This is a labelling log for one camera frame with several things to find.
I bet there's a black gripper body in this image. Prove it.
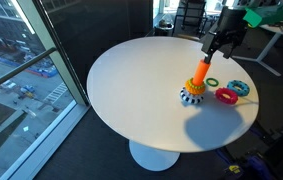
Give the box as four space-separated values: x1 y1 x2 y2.
200 6 249 52

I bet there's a yellow green toy ring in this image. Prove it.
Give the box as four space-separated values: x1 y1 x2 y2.
185 77 207 90

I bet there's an orange plastic stacking pole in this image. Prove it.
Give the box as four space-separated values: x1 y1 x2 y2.
191 59 212 87

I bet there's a grey chair with yellow seat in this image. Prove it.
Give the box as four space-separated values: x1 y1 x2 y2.
177 19 217 44

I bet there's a black rolling cart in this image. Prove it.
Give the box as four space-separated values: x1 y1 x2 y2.
172 0 209 38

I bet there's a small black round bin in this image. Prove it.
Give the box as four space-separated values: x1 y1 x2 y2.
154 19 175 37

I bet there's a yellow black tag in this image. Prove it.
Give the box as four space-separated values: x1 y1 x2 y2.
229 164 243 175

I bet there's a blue clamp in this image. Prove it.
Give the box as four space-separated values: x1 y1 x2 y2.
245 155 277 180

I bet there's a black robot stand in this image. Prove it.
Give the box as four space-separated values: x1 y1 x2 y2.
214 123 283 180

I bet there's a grey window handrail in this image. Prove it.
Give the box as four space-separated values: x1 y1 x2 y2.
0 47 58 96

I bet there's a thin green toy ring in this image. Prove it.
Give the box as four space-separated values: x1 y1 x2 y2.
205 77 220 88

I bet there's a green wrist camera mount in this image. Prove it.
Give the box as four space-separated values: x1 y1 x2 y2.
242 4 283 29

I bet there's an orange bumpy toy ring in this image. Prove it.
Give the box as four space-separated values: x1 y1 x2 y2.
184 79 207 96

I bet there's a teal dotted toy ring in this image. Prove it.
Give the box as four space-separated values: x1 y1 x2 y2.
226 79 251 98

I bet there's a red toy ring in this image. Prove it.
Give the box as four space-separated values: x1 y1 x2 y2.
214 87 239 106

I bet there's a black white striped base ring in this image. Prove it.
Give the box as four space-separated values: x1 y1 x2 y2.
179 87 204 106

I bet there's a white table pedestal base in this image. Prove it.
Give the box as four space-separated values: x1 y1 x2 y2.
128 139 181 172

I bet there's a grey window frame post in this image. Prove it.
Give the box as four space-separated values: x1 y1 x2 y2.
15 0 90 106

